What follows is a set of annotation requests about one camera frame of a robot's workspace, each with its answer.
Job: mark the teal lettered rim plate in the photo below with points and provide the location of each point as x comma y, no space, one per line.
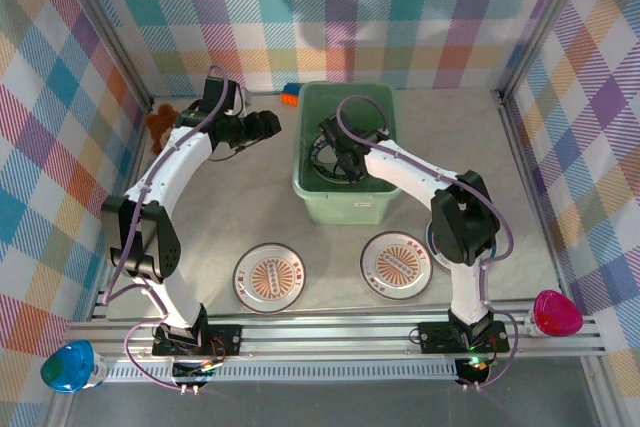
320,159

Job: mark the green plastic bin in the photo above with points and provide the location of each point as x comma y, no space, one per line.
320,97

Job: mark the green red stripe plate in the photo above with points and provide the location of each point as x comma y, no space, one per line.
429,242

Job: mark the sunburst print plate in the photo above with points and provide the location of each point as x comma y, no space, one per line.
269,278
396,265

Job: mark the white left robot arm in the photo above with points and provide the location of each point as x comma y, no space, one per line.
170,167

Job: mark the orange blue toy brick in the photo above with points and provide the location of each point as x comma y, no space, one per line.
291,96

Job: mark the brown plush lion toy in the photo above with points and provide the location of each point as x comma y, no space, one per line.
160,122

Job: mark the right controller board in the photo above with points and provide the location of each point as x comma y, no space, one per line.
475,372

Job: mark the controller board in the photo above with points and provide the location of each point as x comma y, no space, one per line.
192,373
475,372

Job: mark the pink dome button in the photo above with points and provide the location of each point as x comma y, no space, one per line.
557,317

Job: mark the left controller board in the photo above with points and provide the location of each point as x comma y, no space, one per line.
192,373

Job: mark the blue dome button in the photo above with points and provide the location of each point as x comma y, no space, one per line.
67,367

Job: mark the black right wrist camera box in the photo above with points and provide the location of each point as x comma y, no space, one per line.
334,129

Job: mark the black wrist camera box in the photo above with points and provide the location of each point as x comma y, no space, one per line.
334,129
217,94

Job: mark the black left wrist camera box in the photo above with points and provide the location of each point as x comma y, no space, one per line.
217,94

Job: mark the aluminium side rail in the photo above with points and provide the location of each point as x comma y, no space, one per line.
535,197
137,157

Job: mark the aluminium corner post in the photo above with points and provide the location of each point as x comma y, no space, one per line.
110,27
541,22

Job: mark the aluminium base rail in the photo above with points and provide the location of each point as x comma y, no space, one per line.
325,337

